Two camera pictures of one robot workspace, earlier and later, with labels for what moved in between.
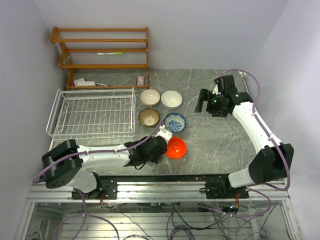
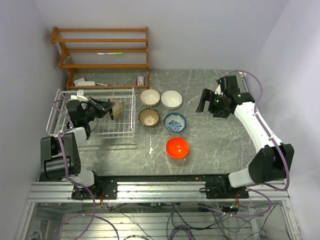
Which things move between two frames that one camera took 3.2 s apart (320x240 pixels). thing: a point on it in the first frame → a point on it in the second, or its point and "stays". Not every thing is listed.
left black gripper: [155, 159] → [105, 106]
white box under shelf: [82, 82] stays
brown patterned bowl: [149, 117] stays
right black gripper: [207, 96] stays
